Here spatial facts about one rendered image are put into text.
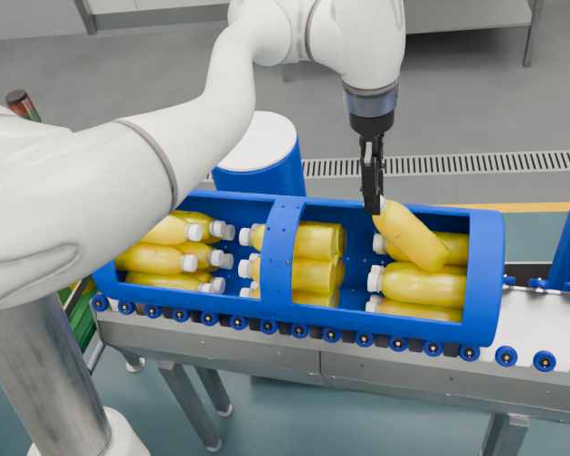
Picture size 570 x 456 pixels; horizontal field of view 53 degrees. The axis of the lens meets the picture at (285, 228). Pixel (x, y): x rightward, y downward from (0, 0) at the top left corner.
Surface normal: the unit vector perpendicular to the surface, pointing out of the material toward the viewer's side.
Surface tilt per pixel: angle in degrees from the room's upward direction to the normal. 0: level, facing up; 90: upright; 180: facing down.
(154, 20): 76
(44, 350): 89
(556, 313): 0
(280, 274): 53
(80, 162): 29
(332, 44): 88
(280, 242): 24
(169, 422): 0
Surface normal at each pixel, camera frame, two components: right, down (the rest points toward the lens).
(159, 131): 0.50, -0.64
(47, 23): -0.11, 0.74
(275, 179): 0.47, 0.60
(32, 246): 0.58, 0.13
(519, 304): -0.14, -0.67
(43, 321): 0.88, 0.28
